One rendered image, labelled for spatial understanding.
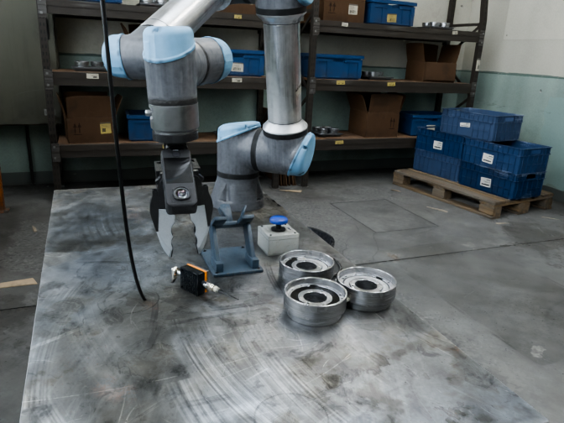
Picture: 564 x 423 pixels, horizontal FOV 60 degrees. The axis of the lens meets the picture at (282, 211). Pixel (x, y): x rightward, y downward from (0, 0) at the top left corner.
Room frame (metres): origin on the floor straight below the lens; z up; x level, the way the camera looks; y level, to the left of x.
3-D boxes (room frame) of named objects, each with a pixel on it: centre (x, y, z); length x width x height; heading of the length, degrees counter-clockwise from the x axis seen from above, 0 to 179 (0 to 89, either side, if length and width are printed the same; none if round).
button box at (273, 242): (1.02, 0.01, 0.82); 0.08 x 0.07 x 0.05; 22
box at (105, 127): (4.07, 1.61, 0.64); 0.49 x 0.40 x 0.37; 117
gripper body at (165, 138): (0.79, 0.18, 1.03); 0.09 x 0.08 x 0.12; 18
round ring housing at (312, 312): (0.74, -0.06, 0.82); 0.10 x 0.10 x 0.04
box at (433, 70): (5.35, -1.47, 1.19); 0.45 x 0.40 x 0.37; 107
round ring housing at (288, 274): (0.86, -0.05, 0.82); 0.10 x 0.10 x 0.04
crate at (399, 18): (5.12, -0.87, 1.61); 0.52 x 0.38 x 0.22; 115
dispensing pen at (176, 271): (0.78, 0.13, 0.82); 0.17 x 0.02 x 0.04; 52
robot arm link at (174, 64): (0.77, 0.18, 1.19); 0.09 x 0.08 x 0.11; 161
